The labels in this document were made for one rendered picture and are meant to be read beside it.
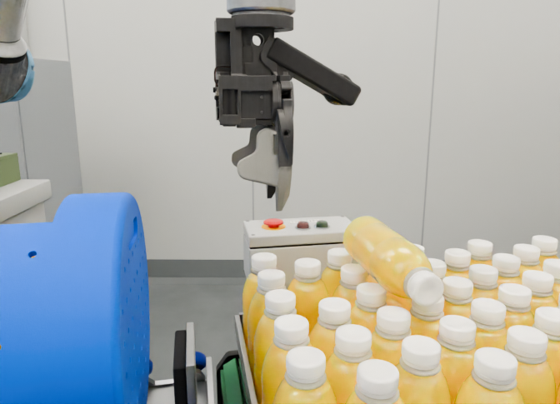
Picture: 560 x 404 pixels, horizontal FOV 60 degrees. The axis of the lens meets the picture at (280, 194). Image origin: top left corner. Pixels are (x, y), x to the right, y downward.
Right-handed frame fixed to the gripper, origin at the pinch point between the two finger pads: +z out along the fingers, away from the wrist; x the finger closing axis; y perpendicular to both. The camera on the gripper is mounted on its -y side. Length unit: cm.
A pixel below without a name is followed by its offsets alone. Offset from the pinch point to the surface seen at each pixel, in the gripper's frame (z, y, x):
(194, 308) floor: 123, 12, -221
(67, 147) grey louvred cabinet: 18, 68, -187
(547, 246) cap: 14, -48, -12
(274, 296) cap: 13.1, 0.7, 0.2
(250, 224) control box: 12.3, 0.2, -28.6
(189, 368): 17.4, 11.4, 7.5
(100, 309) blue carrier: 6.0, 18.6, 14.8
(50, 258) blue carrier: 2.2, 23.1, 11.7
